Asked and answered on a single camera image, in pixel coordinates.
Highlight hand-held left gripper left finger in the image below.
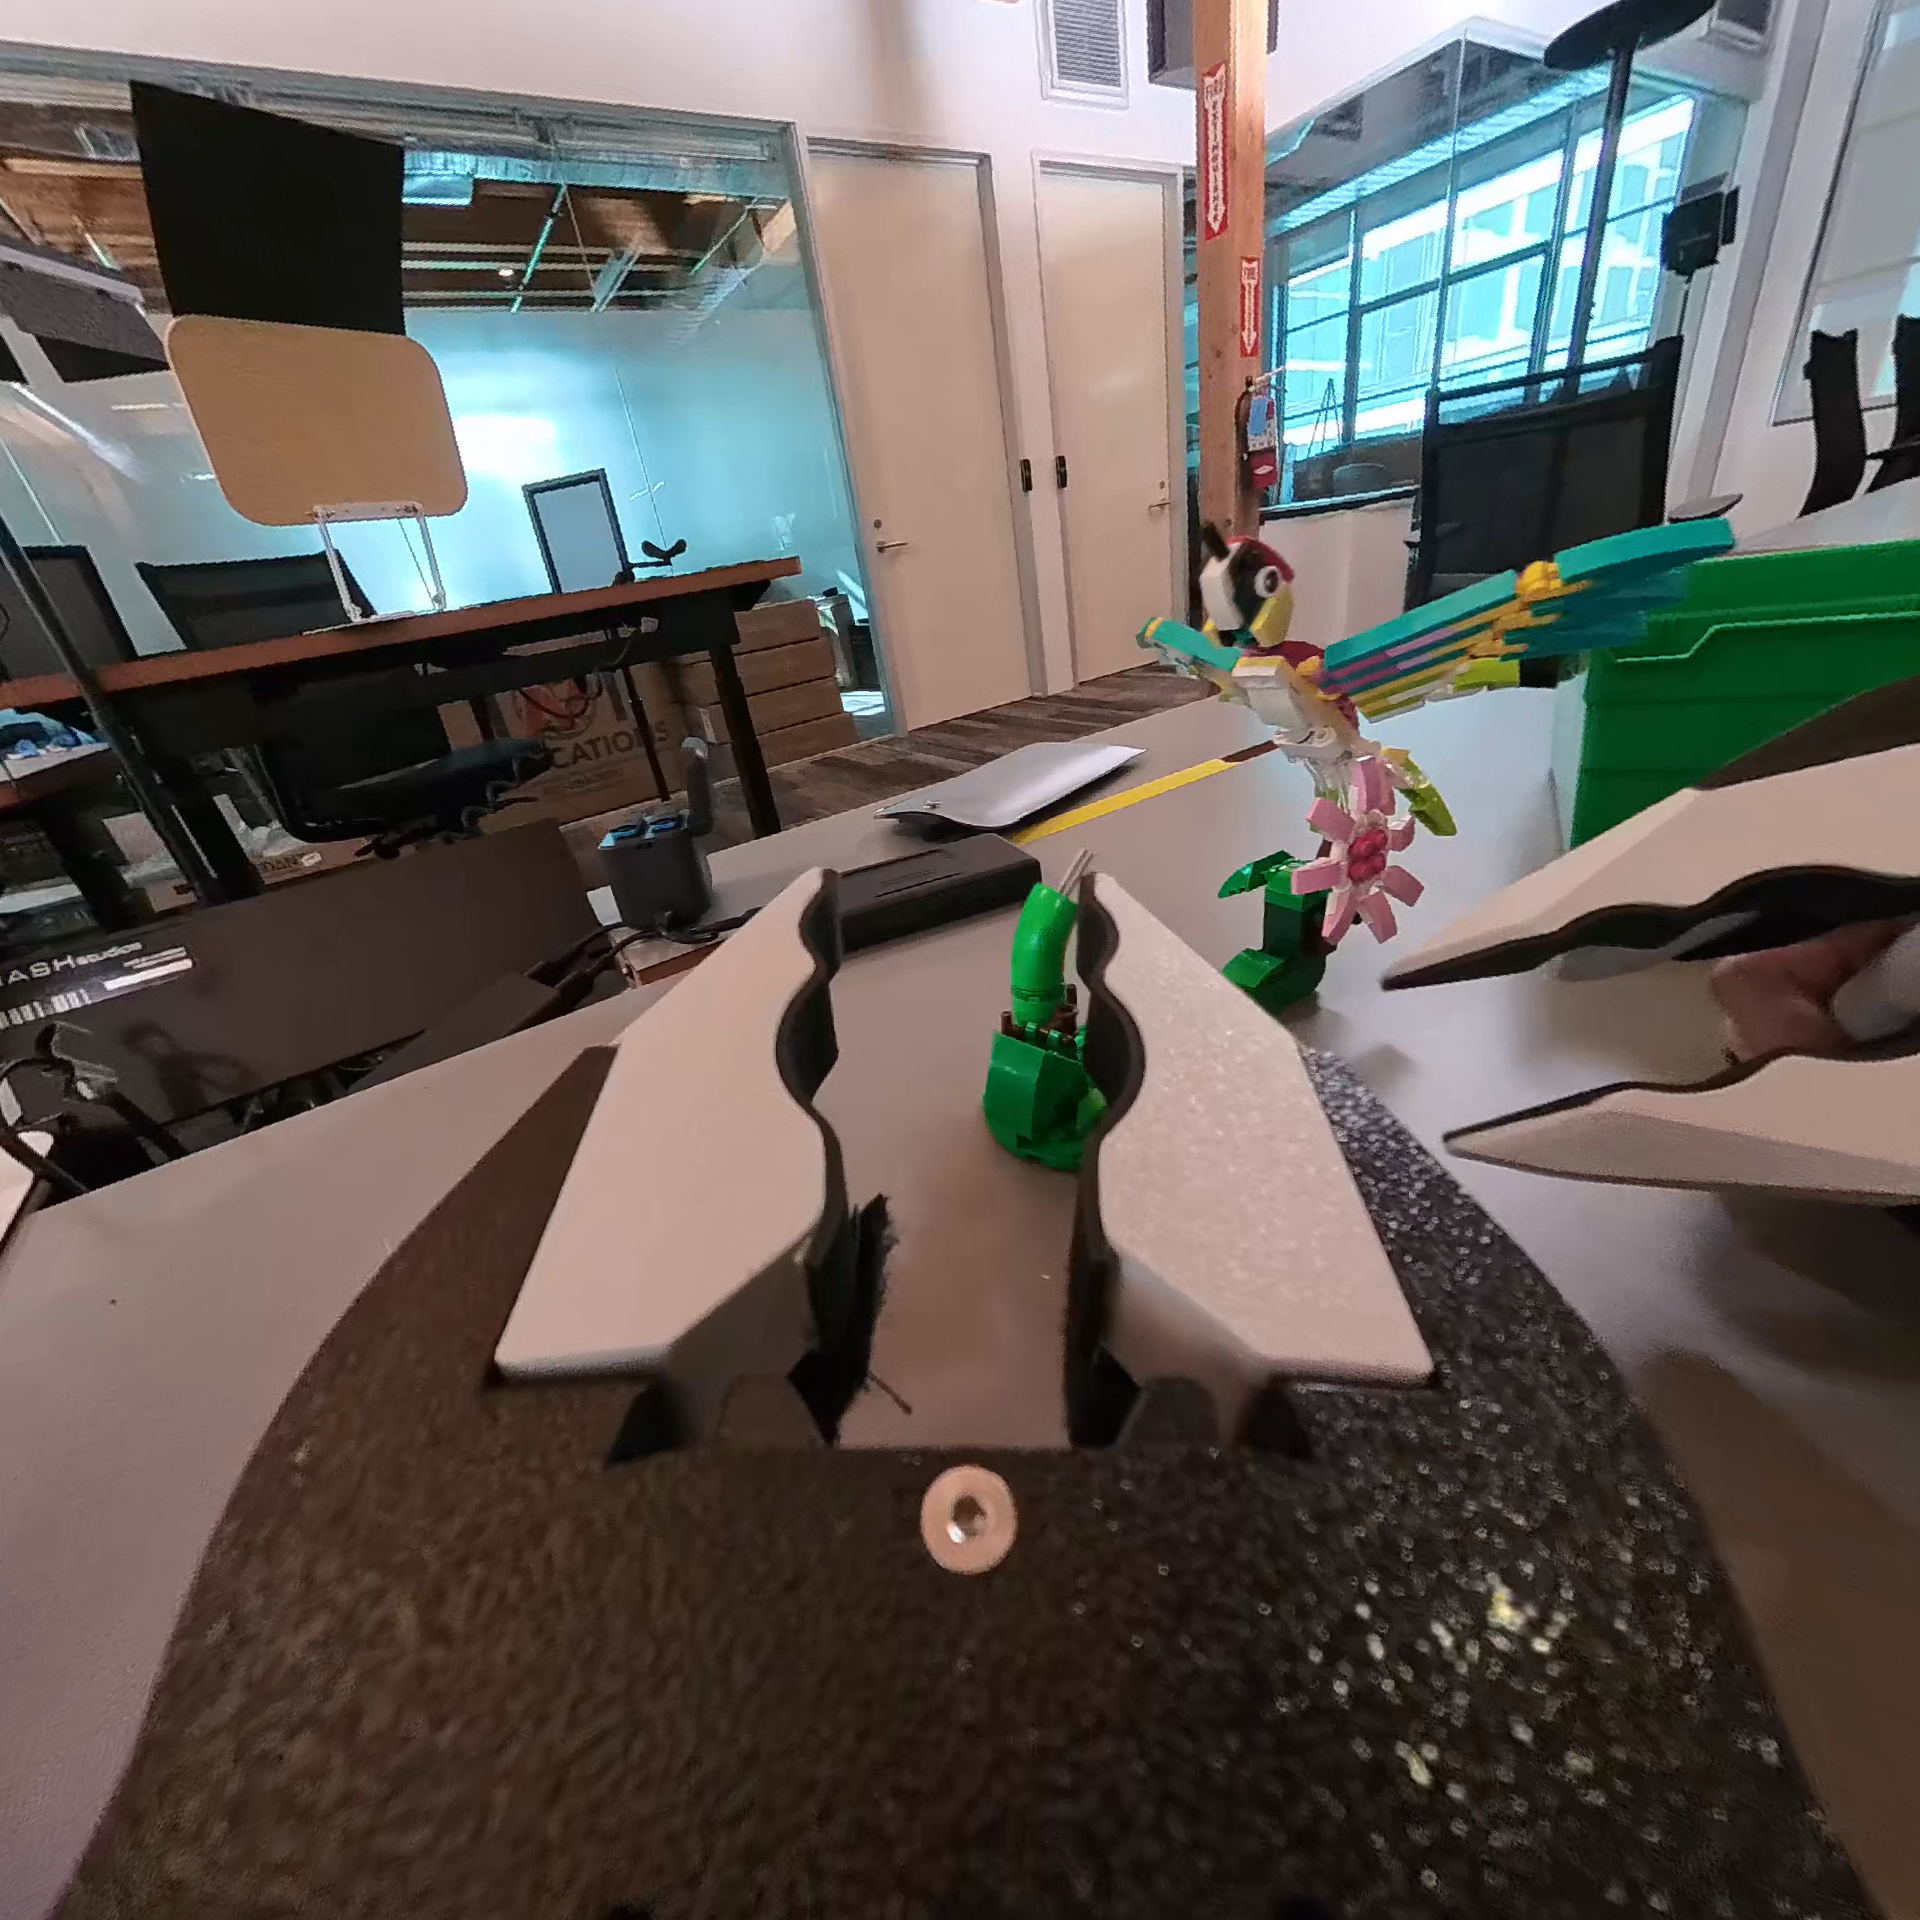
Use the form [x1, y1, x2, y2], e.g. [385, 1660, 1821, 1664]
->
[492, 864, 898, 1452]

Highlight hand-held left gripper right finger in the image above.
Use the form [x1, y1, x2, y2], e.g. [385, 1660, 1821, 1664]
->
[1061, 873, 1441, 1452]

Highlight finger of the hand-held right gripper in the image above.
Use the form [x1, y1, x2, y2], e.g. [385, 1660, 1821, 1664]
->
[1380, 675, 1920, 993]
[1444, 1036, 1920, 1200]

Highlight green lego stem assembly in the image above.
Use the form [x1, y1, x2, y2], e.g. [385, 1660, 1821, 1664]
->
[984, 854, 1120, 1176]

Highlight colourful lego bird model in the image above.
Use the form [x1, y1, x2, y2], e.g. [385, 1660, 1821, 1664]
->
[1136, 517, 1738, 1008]

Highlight person's right hand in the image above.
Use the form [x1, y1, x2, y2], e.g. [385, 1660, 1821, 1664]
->
[1711, 917, 1902, 1057]

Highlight green plastic bin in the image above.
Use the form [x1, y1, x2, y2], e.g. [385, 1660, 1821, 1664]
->
[1567, 536, 1920, 848]

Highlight black battery charger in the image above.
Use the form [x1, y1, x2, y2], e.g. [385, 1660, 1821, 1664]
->
[597, 733, 717, 930]

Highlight black flat box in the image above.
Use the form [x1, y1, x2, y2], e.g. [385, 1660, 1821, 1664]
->
[826, 837, 1046, 952]

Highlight yellow tape strip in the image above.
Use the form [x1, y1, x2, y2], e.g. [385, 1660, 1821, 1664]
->
[1018, 756, 1247, 844]

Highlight black partition screen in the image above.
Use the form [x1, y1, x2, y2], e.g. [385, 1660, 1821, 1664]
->
[1410, 337, 1683, 609]

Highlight large black case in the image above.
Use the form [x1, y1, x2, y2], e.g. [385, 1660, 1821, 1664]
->
[0, 815, 600, 1187]

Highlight grey flat pouch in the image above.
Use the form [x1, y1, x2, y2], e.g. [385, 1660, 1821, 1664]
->
[876, 739, 1150, 831]

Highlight black chair backs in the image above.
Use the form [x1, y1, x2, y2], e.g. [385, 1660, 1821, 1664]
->
[1799, 313, 1920, 520]

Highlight stack of cardboard boxes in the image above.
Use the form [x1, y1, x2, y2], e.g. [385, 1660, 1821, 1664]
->
[433, 592, 865, 842]

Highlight black office chair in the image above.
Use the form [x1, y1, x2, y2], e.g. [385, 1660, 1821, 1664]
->
[135, 548, 557, 854]

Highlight wooden top desk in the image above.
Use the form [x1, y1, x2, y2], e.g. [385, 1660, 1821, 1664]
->
[0, 554, 803, 842]

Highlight small framed screen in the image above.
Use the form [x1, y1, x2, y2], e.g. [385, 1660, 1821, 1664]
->
[523, 468, 633, 596]

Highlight white door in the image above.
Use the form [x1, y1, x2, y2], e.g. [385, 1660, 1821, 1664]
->
[1030, 149, 1196, 697]
[805, 136, 1037, 739]

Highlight beige board on stand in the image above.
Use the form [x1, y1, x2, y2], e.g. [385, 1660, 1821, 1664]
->
[165, 313, 470, 623]

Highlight white air vent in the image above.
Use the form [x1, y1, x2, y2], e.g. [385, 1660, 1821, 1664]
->
[1042, 0, 1128, 106]

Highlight black flat panel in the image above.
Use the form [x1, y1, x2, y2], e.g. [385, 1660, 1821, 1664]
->
[127, 80, 411, 340]

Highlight black wall speaker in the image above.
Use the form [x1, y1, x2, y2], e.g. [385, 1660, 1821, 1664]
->
[1661, 179, 1741, 276]

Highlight wooden post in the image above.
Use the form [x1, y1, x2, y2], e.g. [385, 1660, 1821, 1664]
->
[1190, 0, 1271, 542]

